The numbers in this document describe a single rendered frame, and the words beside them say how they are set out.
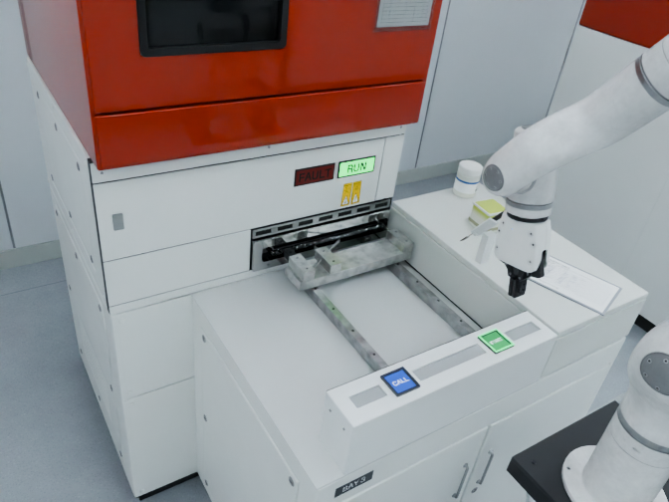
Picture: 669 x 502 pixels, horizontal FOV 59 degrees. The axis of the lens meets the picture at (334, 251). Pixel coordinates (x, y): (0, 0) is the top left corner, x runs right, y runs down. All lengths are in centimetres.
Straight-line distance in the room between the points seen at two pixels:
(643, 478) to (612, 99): 63
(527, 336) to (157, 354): 93
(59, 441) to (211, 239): 112
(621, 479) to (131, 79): 112
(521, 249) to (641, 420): 35
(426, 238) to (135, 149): 81
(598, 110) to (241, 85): 68
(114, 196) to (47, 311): 158
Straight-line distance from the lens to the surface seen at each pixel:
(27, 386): 256
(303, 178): 151
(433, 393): 119
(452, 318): 154
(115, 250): 141
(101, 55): 117
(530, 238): 115
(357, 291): 160
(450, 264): 160
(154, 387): 173
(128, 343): 159
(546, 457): 129
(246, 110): 130
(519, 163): 103
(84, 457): 229
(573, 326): 146
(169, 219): 141
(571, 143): 102
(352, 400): 113
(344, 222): 165
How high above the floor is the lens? 180
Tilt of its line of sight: 34 degrees down
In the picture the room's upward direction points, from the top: 8 degrees clockwise
